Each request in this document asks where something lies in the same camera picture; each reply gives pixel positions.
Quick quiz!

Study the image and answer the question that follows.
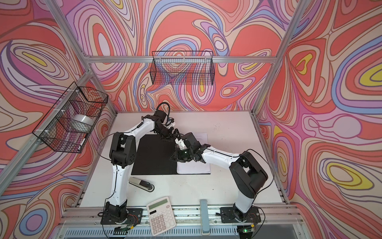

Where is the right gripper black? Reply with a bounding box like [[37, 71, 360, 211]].
[[169, 148, 194, 162]]

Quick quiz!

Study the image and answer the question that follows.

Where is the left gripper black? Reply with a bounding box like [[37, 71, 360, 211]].
[[155, 125, 182, 141]]

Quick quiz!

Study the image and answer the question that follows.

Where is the printed paper sheets stack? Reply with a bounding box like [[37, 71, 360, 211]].
[[176, 132, 211, 175]]

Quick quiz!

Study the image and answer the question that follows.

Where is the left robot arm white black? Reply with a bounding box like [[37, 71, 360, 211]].
[[105, 102, 176, 212]]

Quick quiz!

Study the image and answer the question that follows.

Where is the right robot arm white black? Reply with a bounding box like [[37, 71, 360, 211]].
[[170, 144, 269, 218]]

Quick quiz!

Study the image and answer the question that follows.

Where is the black grey stapler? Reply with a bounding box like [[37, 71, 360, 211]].
[[128, 177, 155, 192]]

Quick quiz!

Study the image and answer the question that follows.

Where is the white desk calculator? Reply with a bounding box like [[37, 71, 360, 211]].
[[146, 197, 176, 236]]

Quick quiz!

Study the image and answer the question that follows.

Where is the silver tape roll in basket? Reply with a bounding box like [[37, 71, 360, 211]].
[[70, 114, 94, 133]]

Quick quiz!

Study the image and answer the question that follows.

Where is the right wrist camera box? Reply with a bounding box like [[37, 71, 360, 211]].
[[175, 132, 202, 150]]

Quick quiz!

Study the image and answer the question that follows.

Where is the black wire basket back wall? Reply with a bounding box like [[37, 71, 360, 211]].
[[150, 50, 215, 86]]

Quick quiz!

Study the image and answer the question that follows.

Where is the black wire basket wall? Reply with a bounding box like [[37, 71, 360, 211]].
[[32, 82, 108, 153], [150, 50, 215, 86]]

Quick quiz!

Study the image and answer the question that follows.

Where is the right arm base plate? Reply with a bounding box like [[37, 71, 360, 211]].
[[218, 206, 262, 225]]

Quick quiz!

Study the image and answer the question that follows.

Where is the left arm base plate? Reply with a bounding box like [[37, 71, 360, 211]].
[[100, 208, 143, 226]]

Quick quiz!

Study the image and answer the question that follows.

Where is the black wire basket left wall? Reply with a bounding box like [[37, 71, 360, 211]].
[[32, 82, 108, 153]]

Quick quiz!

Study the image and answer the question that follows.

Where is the aluminium frame rail front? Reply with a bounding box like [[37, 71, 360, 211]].
[[52, 204, 312, 239]]

